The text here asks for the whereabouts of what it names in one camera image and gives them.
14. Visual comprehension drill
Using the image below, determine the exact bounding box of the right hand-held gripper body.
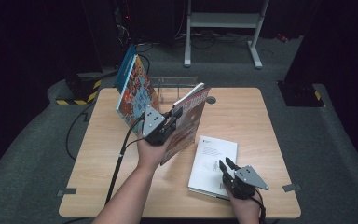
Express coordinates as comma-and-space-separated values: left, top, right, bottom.
223, 165, 270, 200

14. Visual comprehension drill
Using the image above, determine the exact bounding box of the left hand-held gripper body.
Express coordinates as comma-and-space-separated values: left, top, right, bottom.
141, 105, 174, 147

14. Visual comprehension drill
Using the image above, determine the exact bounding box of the white paperback book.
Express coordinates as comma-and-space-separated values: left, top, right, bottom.
187, 134, 239, 200

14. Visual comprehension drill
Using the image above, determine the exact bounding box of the purple and red magazine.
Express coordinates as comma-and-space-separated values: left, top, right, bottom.
160, 82, 213, 166

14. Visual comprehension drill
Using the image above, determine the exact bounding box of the clear acrylic book rack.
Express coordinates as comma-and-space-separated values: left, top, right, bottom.
150, 77, 200, 105

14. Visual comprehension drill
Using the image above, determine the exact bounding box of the light blue picture book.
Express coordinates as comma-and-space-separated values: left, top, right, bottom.
116, 54, 161, 138

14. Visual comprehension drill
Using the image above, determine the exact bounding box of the dark blue monster picture book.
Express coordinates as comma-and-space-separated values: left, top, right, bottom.
114, 44, 138, 94

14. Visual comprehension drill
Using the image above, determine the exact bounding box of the person's right hand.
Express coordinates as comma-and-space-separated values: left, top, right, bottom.
225, 186, 262, 224

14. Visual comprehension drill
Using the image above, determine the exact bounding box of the person's left hand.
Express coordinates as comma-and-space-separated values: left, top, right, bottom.
136, 136, 172, 173

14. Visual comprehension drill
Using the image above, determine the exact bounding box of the grey tape piece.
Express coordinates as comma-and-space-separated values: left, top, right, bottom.
57, 187, 77, 197
282, 183, 302, 193

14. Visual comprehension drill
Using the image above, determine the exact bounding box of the black yellow striped base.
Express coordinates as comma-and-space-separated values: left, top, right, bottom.
55, 73, 103, 106
278, 81, 326, 108

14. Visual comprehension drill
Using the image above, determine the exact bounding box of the black equipment tower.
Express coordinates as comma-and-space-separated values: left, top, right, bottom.
80, 0, 134, 73

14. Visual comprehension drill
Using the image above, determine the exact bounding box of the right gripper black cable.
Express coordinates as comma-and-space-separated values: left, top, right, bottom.
253, 189, 267, 224

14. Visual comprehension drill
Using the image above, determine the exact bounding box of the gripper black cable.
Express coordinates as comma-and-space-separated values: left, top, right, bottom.
104, 113, 146, 206
253, 189, 267, 224

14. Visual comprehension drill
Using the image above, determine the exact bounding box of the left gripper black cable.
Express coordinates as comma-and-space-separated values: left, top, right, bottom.
104, 113, 146, 206

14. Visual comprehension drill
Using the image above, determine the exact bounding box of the tangle of black cables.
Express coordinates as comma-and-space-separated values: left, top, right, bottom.
173, 29, 253, 50

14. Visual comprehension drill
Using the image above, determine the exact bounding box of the thin black cable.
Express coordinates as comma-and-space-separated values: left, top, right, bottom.
65, 102, 96, 161

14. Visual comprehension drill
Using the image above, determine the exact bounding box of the white metal table frame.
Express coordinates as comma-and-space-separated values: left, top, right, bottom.
184, 0, 269, 70

